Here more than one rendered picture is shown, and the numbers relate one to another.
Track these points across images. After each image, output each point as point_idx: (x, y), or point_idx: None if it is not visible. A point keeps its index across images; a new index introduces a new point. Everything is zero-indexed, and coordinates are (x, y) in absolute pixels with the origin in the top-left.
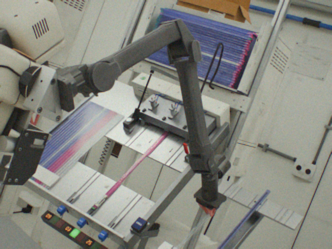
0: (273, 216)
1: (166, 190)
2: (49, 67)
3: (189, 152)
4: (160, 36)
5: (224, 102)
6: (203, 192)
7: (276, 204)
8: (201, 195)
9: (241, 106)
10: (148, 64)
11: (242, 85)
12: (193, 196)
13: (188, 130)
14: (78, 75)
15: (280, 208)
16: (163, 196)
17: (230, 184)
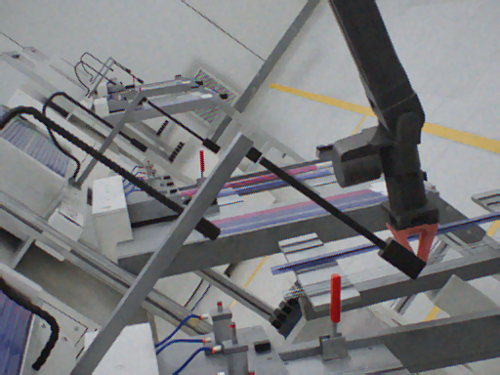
0: (317, 248)
1: (466, 318)
2: None
3: (312, 368)
4: None
5: (68, 361)
6: (423, 180)
7: (289, 258)
8: (425, 206)
9: (62, 336)
10: None
11: (23, 276)
12: (438, 210)
13: (392, 44)
14: None
15: (292, 253)
16: (484, 312)
17: (318, 296)
